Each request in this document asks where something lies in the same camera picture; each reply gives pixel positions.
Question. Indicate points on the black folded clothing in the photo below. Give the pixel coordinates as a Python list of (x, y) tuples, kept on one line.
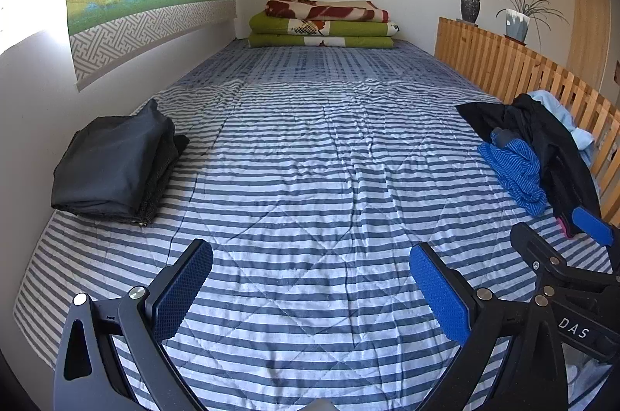
[(111, 159)]

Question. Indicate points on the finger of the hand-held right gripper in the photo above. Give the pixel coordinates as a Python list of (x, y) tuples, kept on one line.
[(593, 224), (537, 248)]

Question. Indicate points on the light blue garment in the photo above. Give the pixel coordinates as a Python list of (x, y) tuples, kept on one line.
[(557, 105)]

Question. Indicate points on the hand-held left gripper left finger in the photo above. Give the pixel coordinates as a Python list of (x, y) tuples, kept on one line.
[(184, 290)]

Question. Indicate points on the wooden door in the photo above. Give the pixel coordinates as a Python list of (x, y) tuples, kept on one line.
[(588, 28)]

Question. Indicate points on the blue striped garment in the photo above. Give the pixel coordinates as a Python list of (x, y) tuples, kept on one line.
[(516, 168)]

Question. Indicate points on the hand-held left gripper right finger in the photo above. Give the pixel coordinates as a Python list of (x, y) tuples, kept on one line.
[(441, 294)]

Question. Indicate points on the potted spider plant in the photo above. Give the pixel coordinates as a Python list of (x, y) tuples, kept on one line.
[(516, 25)]

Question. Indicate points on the pink cloth item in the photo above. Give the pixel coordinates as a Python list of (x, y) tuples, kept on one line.
[(564, 228)]

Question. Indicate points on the dark ceramic vase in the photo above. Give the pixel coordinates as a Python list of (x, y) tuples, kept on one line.
[(470, 8)]

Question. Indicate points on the red patterned folded blanket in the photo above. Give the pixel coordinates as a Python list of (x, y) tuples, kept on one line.
[(329, 9)]

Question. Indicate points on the black jacket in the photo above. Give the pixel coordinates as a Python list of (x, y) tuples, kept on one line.
[(552, 139)]

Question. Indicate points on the blue white striped bed quilt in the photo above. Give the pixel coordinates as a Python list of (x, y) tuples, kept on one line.
[(310, 149)]

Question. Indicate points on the wooden slatted bed rail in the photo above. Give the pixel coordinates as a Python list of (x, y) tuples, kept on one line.
[(484, 57)]

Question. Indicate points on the green floral folded quilt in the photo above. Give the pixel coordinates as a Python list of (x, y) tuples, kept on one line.
[(271, 40)]

